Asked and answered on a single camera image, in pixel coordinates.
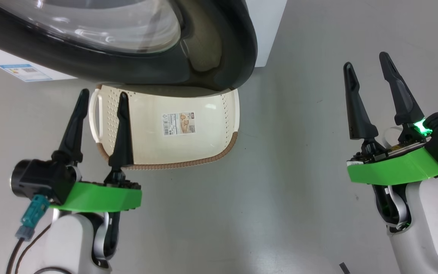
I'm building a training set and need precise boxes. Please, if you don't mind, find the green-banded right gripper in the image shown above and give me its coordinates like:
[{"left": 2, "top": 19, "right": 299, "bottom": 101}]
[{"left": 343, "top": 51, "right": 438, "bottom": 186}]

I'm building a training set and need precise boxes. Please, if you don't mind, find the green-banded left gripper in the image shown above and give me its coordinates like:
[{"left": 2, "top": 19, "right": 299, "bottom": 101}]
[{"left": 50, "top": 89, "right": 143, "bottom": 213}]

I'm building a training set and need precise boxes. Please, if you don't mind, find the black glass washing machine door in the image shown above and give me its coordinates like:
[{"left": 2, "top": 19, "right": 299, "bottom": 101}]
[{"left": 0, "top": 0, "right": 258, "bottom": 92}]

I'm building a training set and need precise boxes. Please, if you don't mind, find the paper basket label sticker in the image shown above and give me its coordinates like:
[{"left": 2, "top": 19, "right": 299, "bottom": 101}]
[{"left": 161, "top": 111, "right": 197, "bottom": 137}]

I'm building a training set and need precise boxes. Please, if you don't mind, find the cream perforated laundry basket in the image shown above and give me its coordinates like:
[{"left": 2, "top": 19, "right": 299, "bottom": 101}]
[{"left": 89, "top": 84, "right": 241, "bottom": 170}]

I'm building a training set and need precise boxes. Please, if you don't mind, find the white washing machine body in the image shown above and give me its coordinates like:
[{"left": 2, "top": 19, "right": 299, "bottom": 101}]
[{"left": 0, "top": 0, "right": 288, "bottom": 83}]

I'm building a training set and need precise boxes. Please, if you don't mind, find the blue energy label sticker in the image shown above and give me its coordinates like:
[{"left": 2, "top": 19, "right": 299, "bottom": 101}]
[{"left": 0, "top": 64, "right": 53, "bottom": 83}]

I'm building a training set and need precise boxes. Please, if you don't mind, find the teal left cable connector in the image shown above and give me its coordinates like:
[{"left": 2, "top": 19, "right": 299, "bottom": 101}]
[{"left": 15, "top": 194, "right": 51, "bottom": 241}]

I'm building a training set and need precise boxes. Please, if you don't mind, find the thin black cable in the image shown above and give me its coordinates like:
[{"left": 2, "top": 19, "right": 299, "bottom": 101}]
[
  {"left": 14, "top": 224, "right": 52, "bottom": 274},
  {"left": 6, "top": 237, "right": 25, "bottom": 274}
]

